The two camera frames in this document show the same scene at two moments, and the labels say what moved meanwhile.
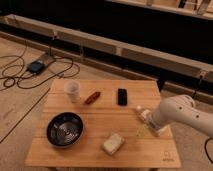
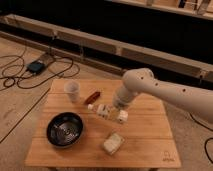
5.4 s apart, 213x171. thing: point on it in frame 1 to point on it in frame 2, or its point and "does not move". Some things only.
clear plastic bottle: (145, 116) to (105, 111)
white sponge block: (113, 143) does not move
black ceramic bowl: (64, 129) does not move
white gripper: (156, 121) to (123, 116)
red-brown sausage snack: (92, 98) does not move
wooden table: (93, 123) does not move
